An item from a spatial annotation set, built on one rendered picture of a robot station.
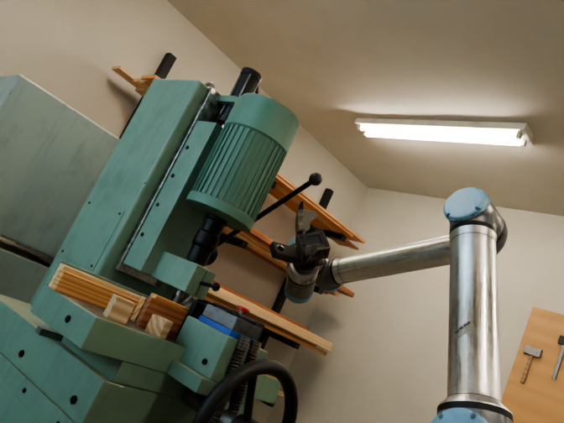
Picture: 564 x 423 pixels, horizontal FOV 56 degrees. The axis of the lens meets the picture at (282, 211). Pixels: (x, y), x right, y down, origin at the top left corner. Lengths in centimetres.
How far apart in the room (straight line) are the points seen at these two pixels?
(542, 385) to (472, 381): 299
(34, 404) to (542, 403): 350
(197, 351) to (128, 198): 48
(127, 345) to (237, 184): 44
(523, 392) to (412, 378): 84
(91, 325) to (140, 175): 54
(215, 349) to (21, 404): 40
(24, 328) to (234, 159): 60
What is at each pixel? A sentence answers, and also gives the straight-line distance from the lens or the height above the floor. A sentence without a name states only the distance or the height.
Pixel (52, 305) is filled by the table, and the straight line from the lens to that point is 112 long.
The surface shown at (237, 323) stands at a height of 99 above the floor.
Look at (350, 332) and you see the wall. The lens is 494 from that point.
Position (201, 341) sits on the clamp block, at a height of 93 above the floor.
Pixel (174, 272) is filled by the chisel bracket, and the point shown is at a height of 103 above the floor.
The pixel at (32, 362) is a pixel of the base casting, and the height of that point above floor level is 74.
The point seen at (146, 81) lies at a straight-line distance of 336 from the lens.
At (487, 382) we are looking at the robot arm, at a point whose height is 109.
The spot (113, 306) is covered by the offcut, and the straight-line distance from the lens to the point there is 104.
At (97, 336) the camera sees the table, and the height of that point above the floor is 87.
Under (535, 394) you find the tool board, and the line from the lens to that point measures 421.
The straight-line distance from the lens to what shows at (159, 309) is 116.
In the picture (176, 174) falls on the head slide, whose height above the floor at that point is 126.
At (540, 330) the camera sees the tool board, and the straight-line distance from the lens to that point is 430.
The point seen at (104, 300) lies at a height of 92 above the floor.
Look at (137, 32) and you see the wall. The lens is 382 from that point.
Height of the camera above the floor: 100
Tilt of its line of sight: 12 degrees up
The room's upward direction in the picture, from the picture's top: 25 degrees clockwise
